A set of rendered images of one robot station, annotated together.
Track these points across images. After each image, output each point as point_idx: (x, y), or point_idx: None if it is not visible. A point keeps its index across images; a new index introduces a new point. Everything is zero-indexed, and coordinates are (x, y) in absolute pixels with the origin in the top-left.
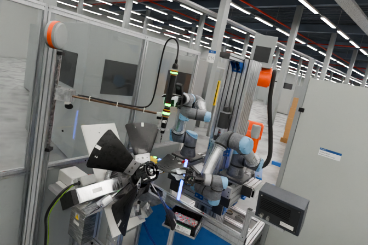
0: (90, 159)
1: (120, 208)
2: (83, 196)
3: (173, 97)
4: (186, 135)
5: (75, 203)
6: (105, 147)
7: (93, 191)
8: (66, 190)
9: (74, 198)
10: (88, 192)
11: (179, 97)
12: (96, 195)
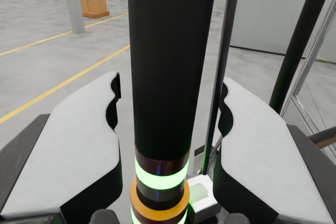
0: (220, 135)
1: None
2: (198, 158)
3: (101, 76)
4: None
5: (195, 151)
6: (221, 135)
7: (199, 170)
8: None
9: (199, 148)
10: (200, 165)
11: (13, 188)
12: (194, 176)
